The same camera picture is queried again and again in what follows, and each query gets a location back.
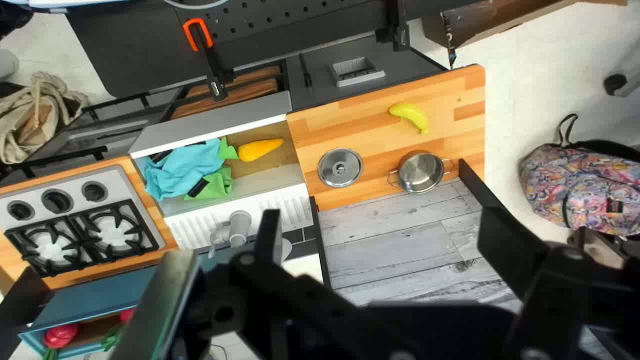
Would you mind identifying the toy stove with black grates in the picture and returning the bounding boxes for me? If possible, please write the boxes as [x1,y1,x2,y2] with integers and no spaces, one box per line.
[0,157,181,293]

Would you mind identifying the black clamp with orange handle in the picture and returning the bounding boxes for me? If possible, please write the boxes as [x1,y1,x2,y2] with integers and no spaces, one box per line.
[181,16,237,102]

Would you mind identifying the small steel pot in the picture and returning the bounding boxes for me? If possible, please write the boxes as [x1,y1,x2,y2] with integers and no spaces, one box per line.
[386,151,449,197]

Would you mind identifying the floral patterned backpack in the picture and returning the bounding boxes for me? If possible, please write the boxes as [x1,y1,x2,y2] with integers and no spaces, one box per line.
[519,112,640,240]

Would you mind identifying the grey toy faucet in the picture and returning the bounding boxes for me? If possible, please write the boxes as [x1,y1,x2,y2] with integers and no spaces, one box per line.
[206,208,256,261]

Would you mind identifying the white toy sink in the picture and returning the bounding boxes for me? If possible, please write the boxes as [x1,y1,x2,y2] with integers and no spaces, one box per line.
[129,91,316,252]

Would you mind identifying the wooden countertop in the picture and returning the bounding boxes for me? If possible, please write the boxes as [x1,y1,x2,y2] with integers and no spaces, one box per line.
[287,65,489,215]

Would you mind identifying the beige canvas tote bag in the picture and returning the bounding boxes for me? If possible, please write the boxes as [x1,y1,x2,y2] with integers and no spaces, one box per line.
[0,70,90,168]

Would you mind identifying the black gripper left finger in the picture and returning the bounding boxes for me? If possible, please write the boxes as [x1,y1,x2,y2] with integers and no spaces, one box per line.
[252,208,287,269]

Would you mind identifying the yellow toy banana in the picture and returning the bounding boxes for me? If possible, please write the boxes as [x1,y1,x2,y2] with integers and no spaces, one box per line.
[388,100,432,137]

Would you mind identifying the orange yellow toy squash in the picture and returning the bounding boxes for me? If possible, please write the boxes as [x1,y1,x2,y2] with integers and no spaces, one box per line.
[237,137,288,167]

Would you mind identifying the steel pot lid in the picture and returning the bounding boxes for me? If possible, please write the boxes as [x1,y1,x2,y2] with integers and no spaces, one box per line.
[316,147,366,191]

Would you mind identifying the black perforated table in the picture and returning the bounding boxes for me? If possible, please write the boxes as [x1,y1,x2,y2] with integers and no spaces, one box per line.
[64,0,468,100]

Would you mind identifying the blue cloth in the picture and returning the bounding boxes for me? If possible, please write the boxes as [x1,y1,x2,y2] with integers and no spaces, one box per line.
[136,138,233,203]

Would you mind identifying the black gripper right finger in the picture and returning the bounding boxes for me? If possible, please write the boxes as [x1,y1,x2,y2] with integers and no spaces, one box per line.
[457,158,557,296]

